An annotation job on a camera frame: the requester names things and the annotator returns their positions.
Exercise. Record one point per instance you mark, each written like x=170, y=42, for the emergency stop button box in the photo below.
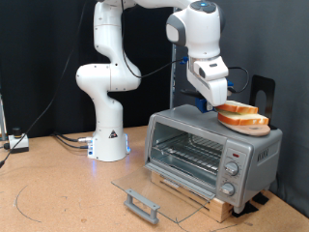
x=19, y=143

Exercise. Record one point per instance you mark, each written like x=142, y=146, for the black foam pad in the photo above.
x=247, y=209
x=261, y=198

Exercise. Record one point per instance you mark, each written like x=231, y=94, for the silver oven knob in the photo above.
x=227, y=188
x=231, y=168

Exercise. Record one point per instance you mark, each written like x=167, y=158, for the small round wooden board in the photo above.
x=254, y=130

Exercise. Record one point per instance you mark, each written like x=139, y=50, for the wooden slatted block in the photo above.
x=222, y=211

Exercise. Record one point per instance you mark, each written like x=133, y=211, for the metal post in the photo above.
x=2, y=122

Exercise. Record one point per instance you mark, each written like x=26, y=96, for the silver toaster oven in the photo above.
x=267, y=161

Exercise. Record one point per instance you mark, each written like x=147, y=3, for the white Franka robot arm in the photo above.
x=106, y=141

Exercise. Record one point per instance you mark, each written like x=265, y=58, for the black metal bookend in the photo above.
x=256, y=83

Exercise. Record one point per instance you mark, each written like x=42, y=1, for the white bread slice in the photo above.
x=238, y=108
x=244, y=121

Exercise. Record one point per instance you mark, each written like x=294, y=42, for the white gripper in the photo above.
x=215, y=87

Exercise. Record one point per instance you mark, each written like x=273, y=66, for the vertical metal pole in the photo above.
x=173, y=95

